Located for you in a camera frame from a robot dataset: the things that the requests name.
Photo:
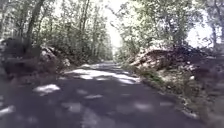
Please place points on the grey asphalt path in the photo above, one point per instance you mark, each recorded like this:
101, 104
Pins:
106, 100

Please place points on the wood of trees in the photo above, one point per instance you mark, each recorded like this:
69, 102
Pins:
66, 30

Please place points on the leaf-covered earth bank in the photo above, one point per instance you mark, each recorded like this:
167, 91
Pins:
180, 70
30, 63

